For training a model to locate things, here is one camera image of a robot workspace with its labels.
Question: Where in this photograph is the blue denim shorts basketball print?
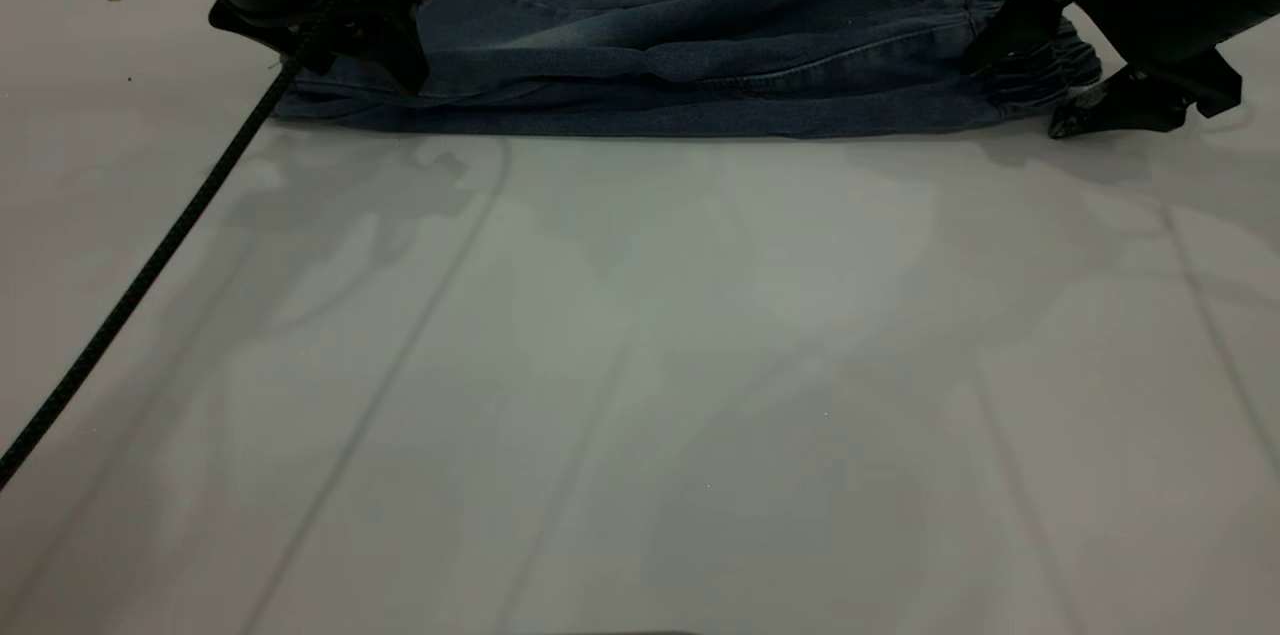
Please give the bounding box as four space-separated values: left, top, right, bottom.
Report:
270 0 1103 138

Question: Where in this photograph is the black braided cable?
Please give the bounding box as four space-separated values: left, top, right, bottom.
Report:
0 0 406 493

